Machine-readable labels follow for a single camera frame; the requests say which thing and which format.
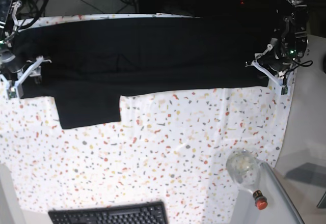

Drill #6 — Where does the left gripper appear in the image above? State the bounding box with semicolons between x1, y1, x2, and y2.
246;44;310;95

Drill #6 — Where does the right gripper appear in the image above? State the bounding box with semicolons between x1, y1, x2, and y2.
1;48;51;99

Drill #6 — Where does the black t-shirt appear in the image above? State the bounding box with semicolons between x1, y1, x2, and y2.
13;18;272;129

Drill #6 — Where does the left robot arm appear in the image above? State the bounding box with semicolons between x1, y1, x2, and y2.
246;0;313;95

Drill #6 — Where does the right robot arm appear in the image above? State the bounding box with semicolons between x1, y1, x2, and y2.
1;0;51;99

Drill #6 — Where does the clear glass bottle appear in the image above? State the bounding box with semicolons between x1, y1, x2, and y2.
226;149;261;194

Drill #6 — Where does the red bottle cap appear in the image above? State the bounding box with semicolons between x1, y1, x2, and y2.
253;190;268;210

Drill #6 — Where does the terrazzo pattern tablecloth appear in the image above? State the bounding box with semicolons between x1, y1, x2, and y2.
0;13;303;224

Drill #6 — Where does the black computer keyboard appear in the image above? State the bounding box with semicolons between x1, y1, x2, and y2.
48;202;169;224

